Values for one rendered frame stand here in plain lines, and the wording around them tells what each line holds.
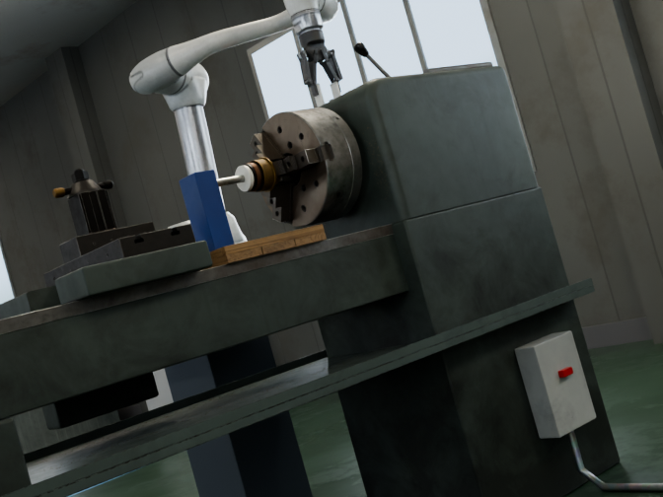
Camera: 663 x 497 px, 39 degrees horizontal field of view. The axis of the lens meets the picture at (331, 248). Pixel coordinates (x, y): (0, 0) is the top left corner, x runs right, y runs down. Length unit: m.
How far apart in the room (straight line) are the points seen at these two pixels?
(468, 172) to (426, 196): 0.19
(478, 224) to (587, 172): 2.59
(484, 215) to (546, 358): 0.43
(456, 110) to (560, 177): 2.62
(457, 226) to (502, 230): 0.18
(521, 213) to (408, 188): 0.44
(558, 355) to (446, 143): 0.67
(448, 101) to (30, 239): 7.68
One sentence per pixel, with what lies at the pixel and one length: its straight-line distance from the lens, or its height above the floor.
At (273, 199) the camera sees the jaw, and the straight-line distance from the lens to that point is 2.49.
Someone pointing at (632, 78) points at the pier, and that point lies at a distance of 4.83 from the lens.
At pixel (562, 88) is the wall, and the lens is 5.22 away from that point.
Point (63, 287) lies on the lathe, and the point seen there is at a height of 0.90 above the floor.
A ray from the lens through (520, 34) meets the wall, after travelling 5.35.
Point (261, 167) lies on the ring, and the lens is 2.42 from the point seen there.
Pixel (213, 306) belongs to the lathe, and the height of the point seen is 0.78.
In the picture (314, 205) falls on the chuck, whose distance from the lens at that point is 2.46.
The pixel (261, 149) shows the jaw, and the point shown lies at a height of 1.15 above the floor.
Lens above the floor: 0.77
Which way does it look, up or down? 2 degrees up
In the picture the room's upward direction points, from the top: 16 degrees counter-clockwise
